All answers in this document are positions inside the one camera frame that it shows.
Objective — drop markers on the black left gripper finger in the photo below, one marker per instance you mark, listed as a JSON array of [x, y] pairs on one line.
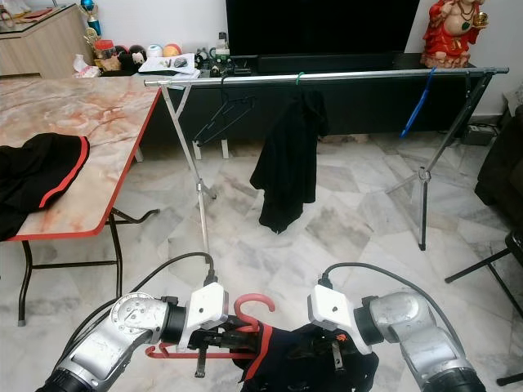
[[245, 329], [245, 350]]

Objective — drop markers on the red plastic clothes hanger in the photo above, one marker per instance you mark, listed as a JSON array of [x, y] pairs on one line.
[[253, 297]]

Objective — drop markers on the navy jacket red collar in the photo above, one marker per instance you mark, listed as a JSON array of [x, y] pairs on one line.
[[294, 371]]

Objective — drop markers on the black jacket red stripe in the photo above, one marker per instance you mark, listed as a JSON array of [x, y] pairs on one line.
[[41, 175]]

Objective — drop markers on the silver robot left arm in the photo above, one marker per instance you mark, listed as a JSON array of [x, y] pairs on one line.
[[122, 335]]

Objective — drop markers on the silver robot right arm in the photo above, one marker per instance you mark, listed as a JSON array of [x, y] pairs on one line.
[[417, 335]]

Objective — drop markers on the blue plastic clothes hanger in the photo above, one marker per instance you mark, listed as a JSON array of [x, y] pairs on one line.
[[418, 103]]

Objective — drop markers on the green clothes hanger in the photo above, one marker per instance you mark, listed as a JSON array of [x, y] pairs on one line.
[[300, 78]]

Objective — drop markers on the black printed t-shirt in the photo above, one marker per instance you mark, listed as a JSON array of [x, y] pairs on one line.
[[290, 167]]

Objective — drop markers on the black folding chair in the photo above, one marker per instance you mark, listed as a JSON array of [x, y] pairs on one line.
[[486, 265]]

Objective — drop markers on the black television console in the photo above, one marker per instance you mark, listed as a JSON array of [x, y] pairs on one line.
[[359, 106]]

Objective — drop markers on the marble pattern folding table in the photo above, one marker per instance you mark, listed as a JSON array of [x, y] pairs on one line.
[[98, 122]]

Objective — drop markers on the silver metal clothes rack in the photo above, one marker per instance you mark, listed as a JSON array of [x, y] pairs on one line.
[[359, 75]]

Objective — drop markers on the clear plastic bottle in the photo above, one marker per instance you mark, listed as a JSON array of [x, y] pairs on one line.
[[221, 53]]

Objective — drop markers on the orange ball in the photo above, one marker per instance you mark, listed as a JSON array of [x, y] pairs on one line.
[[172, 50]]

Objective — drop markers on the white ball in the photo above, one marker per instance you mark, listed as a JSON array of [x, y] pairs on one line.
[[155, 51]]

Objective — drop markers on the black plush toy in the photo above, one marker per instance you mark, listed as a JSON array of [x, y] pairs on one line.
[[131, 58]]

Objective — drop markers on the white plastic bag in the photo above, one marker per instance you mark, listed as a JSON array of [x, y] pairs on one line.
[[86, 68]]

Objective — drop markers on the red lid snack jar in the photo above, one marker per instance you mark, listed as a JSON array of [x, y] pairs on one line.
[[105, 57]]

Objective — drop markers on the black flat television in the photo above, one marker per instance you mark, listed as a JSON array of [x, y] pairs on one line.
[[319, 27]]

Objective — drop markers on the light wooden cabinet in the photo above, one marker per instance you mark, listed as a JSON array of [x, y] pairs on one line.
[[41, 51]]

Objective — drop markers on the blue ball trophy ornament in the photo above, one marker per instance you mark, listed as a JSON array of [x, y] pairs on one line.
[[88, 6]]

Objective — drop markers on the red tray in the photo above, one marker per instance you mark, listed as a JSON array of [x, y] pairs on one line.
[[46, 12]]

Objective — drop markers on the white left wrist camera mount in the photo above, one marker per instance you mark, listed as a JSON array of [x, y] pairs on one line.
[[208, 309]]

